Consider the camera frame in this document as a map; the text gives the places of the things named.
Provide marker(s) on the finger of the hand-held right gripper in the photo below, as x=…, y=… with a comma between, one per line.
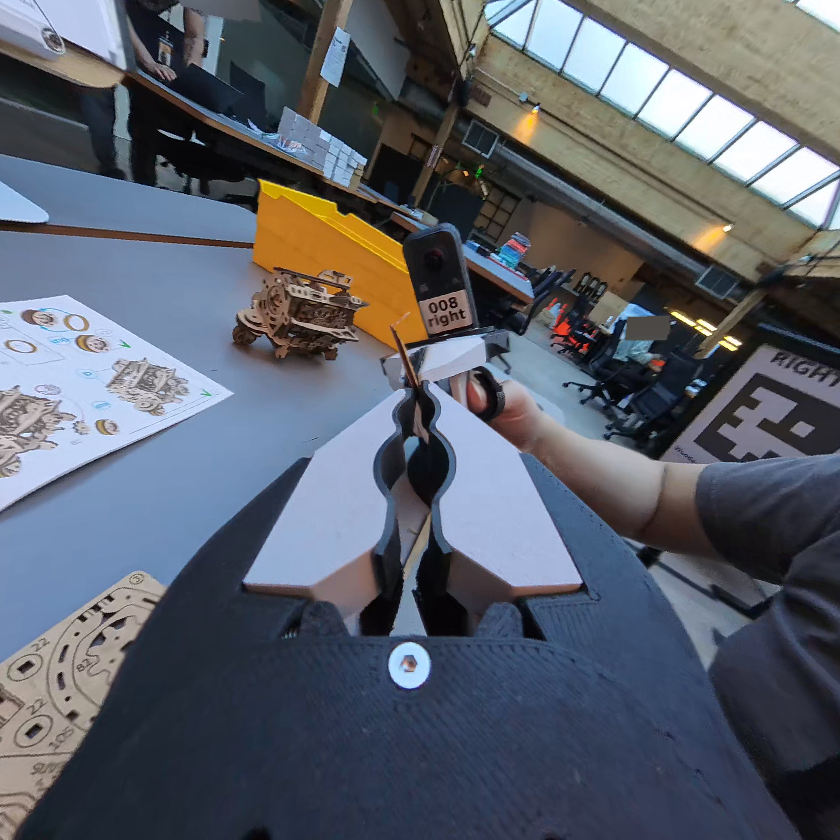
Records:
x=456, y=358
x=396, y=371

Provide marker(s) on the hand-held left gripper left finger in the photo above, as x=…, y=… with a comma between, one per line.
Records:
x=321, y=518

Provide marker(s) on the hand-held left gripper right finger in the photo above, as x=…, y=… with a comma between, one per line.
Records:
x=505, y=518

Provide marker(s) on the thin wooden model part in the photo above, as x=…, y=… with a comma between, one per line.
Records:
x=405, y=361

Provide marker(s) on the person's right forearm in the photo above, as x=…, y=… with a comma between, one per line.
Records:
x=623, y=485

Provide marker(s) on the assembled wooden model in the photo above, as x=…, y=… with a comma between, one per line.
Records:
x=302, y=315

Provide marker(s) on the person's right hand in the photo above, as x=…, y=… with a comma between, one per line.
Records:
x=525, y=420

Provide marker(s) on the stack of colourful packets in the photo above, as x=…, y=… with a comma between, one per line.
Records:
x=514, y=249

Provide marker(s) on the yellow plastic storage bin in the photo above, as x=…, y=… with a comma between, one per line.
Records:
x=308, y=236

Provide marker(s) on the stack of small white boxes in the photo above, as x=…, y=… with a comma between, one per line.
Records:
x=328, y=148

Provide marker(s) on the group of black office chairs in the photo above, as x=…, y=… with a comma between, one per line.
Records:
x=656, y=400

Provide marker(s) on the white paper notice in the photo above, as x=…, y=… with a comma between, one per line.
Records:
x=336, y=56

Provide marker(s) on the open instruction booklet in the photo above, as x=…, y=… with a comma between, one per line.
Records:
x=79, y=394

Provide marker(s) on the person's dark grey shirt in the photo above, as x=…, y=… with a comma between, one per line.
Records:
x=781, y=590

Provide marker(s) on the framed right marker sign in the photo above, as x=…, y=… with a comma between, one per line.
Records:
x=774, y=413

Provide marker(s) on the black laptop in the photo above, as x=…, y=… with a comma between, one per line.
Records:
x=197, y=92

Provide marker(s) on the plywood sheet with gear cutouts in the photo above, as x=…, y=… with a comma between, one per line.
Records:
x=59, y=682

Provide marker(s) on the white rounded flat tray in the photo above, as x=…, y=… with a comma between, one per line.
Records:
x=16, y=203

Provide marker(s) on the wall air vent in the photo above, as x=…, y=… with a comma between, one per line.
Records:
x=718, y=281
x=480, y=138

